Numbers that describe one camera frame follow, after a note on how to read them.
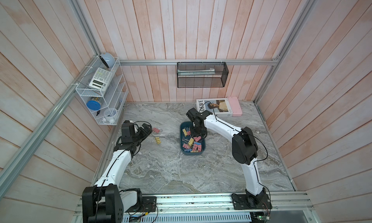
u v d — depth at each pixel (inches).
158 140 37.9
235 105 45.4
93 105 30.0
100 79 30.1
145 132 29.9
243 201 28.6
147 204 28.8
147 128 30.2
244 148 21.5
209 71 34.7
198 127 27.5
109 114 35.4
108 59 32.1
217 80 41.2
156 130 40.1
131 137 25.4
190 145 36.5
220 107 43.9
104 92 28.7
